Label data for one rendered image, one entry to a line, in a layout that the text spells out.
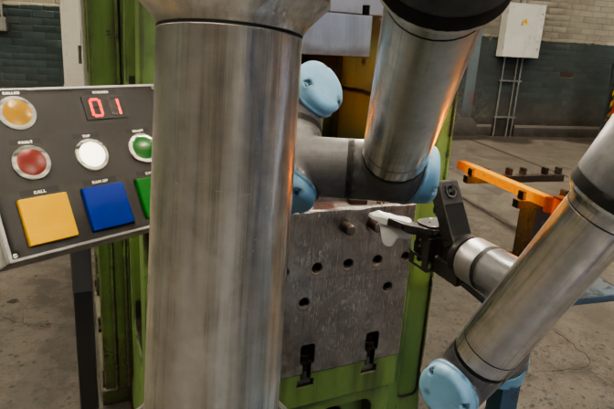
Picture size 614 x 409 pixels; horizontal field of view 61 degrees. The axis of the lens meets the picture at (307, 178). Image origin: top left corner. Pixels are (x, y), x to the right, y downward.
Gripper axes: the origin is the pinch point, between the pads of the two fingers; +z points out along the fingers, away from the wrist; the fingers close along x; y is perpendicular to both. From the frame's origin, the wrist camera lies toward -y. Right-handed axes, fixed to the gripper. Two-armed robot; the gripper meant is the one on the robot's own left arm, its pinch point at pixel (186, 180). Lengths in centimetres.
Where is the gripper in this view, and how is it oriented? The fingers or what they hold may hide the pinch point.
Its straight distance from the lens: 92.4
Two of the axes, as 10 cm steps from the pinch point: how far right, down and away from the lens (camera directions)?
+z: -6.8, 3.0, 6.8
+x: -6.6, 1.6, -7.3
